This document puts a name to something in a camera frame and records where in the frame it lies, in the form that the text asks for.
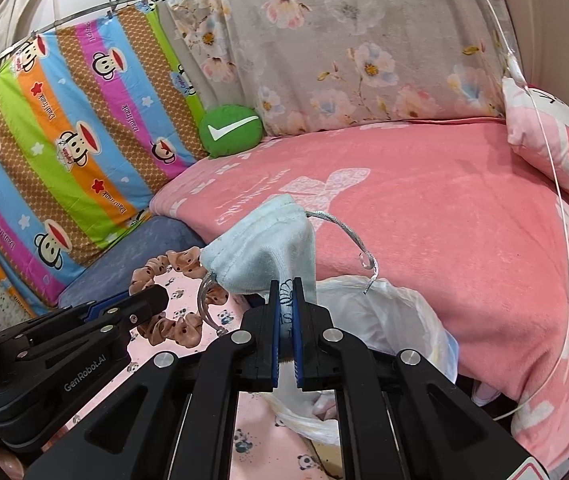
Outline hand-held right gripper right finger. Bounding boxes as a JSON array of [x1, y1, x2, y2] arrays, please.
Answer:
[[291, 277, 540, 480]]

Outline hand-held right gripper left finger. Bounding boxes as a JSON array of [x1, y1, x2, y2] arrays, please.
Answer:
[[24, 280, 281, 480]]

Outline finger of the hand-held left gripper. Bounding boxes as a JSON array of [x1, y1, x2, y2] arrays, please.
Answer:
[[0, 300, 130, 347], [17, 285, 170, 367]]

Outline brown dotted scrunchie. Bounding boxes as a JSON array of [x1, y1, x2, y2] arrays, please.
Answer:
[[129, 246, 230, 348]]

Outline white plastic bag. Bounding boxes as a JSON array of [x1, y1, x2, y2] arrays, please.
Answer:
[[259, 275, 460, 448]]

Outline light blue drawstring pouch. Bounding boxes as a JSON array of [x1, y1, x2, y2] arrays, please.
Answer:
[[197, 195, 380, 391]]

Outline blue grey cushion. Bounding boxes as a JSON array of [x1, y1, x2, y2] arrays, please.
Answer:
[[57, 215, 205, 311]]

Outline pink panda printed sheet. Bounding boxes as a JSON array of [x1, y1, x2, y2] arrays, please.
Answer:
[[54, 265, 335, 480]]

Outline striped monkey printed blanket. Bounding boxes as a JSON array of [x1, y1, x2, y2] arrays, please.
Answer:
[[0, 2, 208, 311]]

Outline green round pillow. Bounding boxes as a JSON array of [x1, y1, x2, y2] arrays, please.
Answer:
[[198, 105, 264, 158]]

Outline pink blanket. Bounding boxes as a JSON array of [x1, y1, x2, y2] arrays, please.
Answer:
[[149, 117, 569, 471]]

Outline grey floral sheet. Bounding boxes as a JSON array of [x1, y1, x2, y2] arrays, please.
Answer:
[[167, 0, 507, 138]]

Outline pink and white pillow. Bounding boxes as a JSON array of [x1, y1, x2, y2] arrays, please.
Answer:
[[501, 77, 569, 221]]

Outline clear plastic tube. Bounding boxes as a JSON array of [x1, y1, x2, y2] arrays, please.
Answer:
[[457, 0, 569, 421]]

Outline curved metal rail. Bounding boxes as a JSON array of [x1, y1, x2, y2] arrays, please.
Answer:
[[0, 0, 170, 91]]

